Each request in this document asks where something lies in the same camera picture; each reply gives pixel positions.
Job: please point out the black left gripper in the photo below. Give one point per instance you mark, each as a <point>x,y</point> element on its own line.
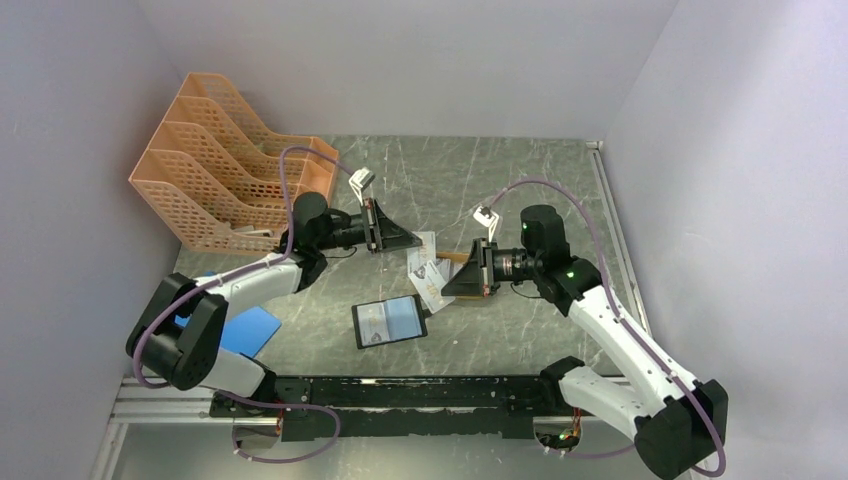
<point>385,234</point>

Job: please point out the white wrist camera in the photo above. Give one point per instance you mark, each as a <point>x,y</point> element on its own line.
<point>489,219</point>
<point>359,181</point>

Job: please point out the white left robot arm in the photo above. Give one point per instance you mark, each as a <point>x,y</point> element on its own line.
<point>178,336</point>

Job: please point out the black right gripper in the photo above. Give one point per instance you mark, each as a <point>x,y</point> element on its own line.
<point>476,276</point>

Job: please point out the orange mesh file organizer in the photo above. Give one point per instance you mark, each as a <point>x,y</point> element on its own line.
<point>216,174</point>

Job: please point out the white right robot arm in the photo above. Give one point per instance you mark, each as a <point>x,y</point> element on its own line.
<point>674,420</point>

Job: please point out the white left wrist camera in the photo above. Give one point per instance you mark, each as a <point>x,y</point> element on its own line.
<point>359,181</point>

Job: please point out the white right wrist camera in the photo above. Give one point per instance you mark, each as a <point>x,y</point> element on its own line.
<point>489,219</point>

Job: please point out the blue folder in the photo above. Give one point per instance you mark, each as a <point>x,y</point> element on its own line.
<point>248,326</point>

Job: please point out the white VIP card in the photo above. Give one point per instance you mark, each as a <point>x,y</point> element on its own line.
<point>419,256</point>
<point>428,283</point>

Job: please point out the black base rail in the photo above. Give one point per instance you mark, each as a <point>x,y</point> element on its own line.
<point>311,422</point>

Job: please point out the black leather card holder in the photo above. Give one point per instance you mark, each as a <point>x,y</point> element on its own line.
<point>406,317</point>

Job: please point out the orange oval tray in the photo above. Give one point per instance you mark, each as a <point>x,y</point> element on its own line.
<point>457,259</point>

